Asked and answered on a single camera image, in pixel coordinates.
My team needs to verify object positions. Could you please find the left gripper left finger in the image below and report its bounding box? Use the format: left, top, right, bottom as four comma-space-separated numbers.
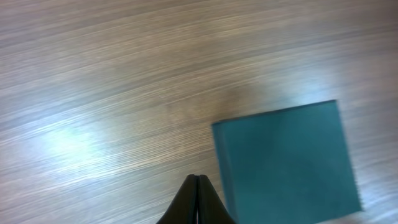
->
157, 174, 197, 224

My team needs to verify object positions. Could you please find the dark green box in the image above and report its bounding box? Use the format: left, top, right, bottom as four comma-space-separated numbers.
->
211, 100, 362, 223

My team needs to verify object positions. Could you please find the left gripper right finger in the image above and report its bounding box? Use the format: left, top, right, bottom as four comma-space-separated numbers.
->
197, 175, 235, 224

